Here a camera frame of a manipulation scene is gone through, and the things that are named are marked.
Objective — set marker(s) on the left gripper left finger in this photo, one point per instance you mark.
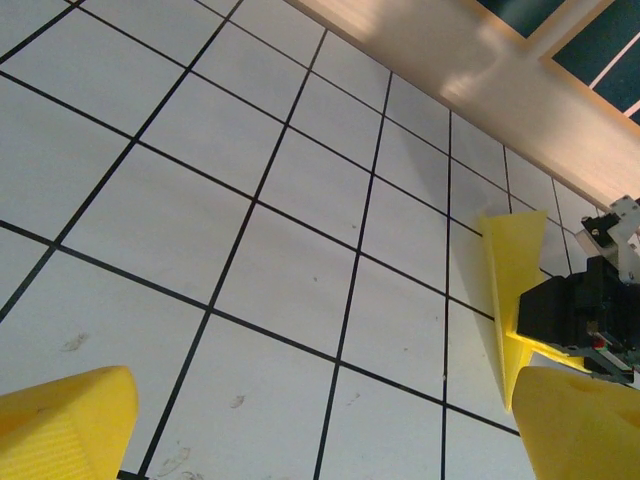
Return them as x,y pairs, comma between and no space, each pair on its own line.
60,430

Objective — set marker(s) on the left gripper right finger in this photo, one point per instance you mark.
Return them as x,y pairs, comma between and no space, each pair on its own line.
580,435

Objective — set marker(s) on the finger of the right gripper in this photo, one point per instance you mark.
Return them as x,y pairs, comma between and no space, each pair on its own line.
547,312

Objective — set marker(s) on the yellow paper sheet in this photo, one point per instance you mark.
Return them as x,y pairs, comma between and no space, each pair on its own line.
515,260

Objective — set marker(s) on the white grid mat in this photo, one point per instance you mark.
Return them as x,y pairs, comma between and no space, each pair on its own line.
200,200

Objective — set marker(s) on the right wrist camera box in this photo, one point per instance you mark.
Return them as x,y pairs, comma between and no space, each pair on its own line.
600,235

